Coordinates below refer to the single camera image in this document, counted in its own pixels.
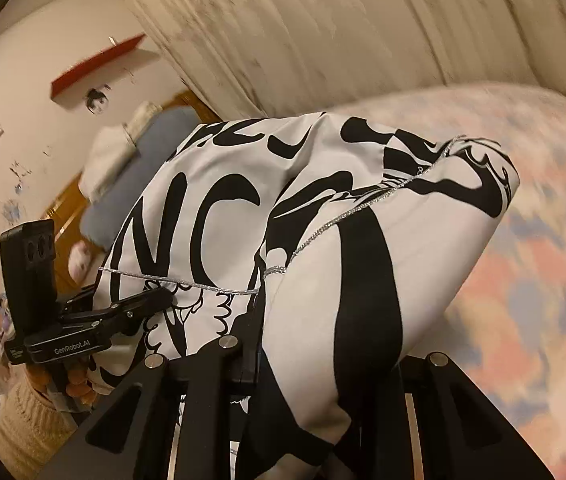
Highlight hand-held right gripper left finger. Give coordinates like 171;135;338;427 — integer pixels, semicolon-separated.
38;320;264;480

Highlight person's left hand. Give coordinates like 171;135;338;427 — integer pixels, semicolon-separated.
27;359;98;405

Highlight white black printed jacket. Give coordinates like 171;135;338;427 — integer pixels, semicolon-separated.
90;110;521;480

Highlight red edged wall shelf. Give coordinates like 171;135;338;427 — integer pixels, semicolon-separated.
50;32;164;108

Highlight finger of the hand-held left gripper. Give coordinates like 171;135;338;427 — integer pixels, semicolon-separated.
57;284;114;311
60;290;174;334

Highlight blue pillow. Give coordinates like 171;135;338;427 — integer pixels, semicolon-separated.
80;106;209;251

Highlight pink round object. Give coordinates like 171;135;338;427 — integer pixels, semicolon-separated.
69;242;101;281

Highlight pastel patterned bed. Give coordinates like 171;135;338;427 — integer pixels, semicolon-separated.
323;80;566;461

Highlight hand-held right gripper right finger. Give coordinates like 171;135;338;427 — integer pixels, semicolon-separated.
363;352;554;480

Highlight cream patterned curtain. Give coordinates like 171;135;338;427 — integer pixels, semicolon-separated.
135;0;566;121

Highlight small wall decals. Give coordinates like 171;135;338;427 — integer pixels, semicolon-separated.
0;147;54;233

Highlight white folded cloth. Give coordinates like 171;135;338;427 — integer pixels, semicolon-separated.
78;101;164;201

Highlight black wall sticker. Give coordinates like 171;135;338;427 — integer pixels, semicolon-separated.
85;87;111;113

